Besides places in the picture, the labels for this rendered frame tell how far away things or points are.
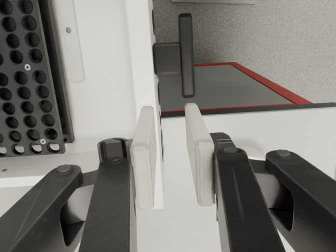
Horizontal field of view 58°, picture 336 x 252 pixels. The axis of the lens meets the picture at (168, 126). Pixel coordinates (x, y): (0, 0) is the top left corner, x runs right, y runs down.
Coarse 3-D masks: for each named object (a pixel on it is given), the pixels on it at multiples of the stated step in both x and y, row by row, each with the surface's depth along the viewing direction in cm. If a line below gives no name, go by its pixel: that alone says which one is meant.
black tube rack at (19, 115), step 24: (0, 0) 26; (24, 0) 29; (48, 0) 29; (0, 24) 27; (48, 24) 30; (0, 48) 27; (48, 48) 31; (0, 72) 28; (24, 72) 28; (0, 96) 29; (24, 96) 32; (0, 120) 30; (24, 120) 30; (48, 120) 33; (0, 144) 30; (24, 144) 30
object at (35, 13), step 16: (16, 0) 26; (32, 0) 26; (32, 16) 27; (32, 32) 27; (32, 48) 27; (32, 64) 28; (48, 64) 28; (32, 80) 28; (48, 80) 28; (48, 96) 29; (48, 112) 29; (48, 144) 31
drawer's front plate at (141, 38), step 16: (128, 0) 24; (144, 0) 24; (128, 16) 24; (144, 16) 24; (128, 32) 24; (144, 32) 24; (144, 48) 25; (144, 64) 25; (144, 80) 26; (144, 96) 26; (160, 112) 38; (160, 128) 34; (160, 144) 32; (160, 160) 29; (160, 176) 29; (160, 192) 29; (160, 208) 30
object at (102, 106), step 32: (96, 0) 32; (96, 32) 33; (64, 64) 34; (96, 64) 34; (128, 64) 34; (96, 96) 35; (128, 96) 35; (96, 128) 37; (128, 128) 37; (0, 160) 37; (32, 160) 36; (64, 160) 35; (96, 160) 35
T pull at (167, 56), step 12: (180, 24) 26; (180, 36) 26; (192, 36) 26; (156, 48) 26; (168, 48) 26; (180, 48) 26; (192, 48) 26; (156, 60) 27; (168, 60) 27; (180, 60) 27; (192, 60) 27; (156, 72) 27; (168, 72) 27; (180, 72) 27; (192, 72) 27; (192, 84) 27; (192, 96) 28
